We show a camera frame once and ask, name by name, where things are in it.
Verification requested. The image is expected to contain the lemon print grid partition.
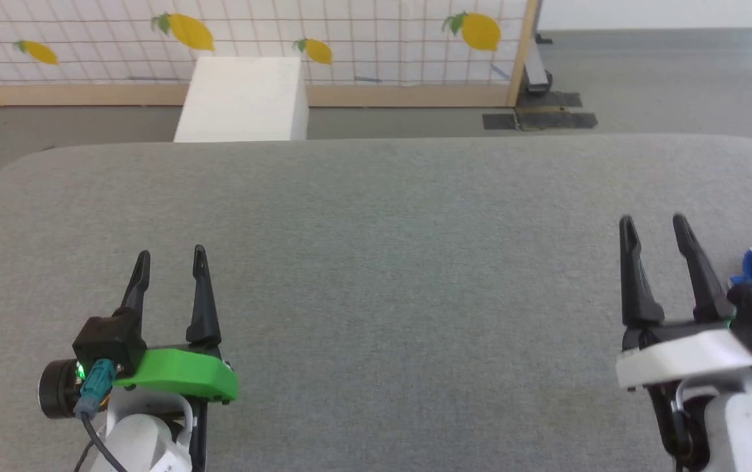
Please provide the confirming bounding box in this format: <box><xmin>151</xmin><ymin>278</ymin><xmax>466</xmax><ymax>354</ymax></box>
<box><xmin>0</xmin><ymin>0</ymin><xmax>527</xmax><ymax>86</ymax></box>

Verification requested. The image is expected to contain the lemon-patterned grid partition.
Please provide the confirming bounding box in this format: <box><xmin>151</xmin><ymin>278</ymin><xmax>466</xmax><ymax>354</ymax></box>
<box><xmin>0</xmin><ymin>0</ymin><xmax>540</xmax><ymax>109</ymax></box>

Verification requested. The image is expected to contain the large black floor mat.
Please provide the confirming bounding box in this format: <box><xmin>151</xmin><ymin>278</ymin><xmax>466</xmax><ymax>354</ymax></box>
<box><xmin>515</xmin><ymin>92</ymin><xmax>598</xmax><ymax>130</ymax></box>

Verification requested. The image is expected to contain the white foam block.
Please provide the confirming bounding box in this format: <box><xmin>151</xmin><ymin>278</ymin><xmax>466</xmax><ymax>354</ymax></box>
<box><xmin>172</xmin><ymin>56</ymin><xmax>309</xmax><ymax>143</ymax></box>

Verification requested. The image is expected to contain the black cable with teal plug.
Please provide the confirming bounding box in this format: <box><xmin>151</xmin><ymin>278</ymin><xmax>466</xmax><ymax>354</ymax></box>
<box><xmin>73</xmin><ymin>359</ymin><xmax>129</xmax><ymax>472</ymax></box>

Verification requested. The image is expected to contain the plain white board panel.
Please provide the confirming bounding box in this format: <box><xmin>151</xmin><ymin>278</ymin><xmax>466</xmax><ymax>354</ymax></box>
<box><xmin>538</xmin><ymin>0</ymin><xmax>752</xmax><ymax>30</ymax></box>

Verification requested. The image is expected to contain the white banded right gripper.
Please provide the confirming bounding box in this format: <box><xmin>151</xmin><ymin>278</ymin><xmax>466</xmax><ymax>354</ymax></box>
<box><xmin>615</xmin><ymin>213</ymin><xmax>752</xmax><ymax>472</ymax></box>

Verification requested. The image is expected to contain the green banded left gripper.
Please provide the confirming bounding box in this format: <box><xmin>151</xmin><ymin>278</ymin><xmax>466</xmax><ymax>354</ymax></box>
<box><xmin>113</xmin><ymin>245</ymin><xmax>240</xmax><ymax>435</ymax></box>

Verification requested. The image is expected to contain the metal board stand leg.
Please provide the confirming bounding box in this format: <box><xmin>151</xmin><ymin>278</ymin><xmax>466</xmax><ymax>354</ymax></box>
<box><xmin>525</xmin><ymin>29</ymin><xmax>553</xmax><ymax>92</ymax></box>

